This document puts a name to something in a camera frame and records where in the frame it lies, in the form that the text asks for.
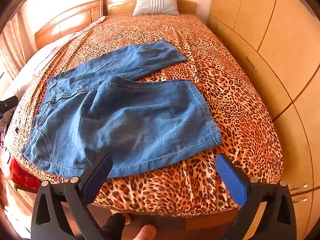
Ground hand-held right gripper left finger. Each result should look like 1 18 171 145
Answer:
31 152 114 240

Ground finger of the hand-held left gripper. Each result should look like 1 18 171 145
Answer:
0 97 18 114

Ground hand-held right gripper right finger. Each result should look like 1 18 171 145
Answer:
214 152 298 240

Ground blue denim pants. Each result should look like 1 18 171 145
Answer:
21 39 223 179

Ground white bed sheet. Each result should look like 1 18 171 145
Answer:
2 16 107 98

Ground light curtain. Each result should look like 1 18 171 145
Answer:
0 12 25 80

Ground red cloth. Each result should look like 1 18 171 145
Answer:
9 155 42 190

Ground leopard print bedspread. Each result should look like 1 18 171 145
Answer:
5 12 284 218

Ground large wooden headboard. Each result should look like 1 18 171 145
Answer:
34 0 107 50

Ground wooden wardrobe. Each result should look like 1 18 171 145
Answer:
206 0 320 230

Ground small wooden headboard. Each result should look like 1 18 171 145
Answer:
107 0 197 15

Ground white striped pillow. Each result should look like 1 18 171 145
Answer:
132 0 180 16

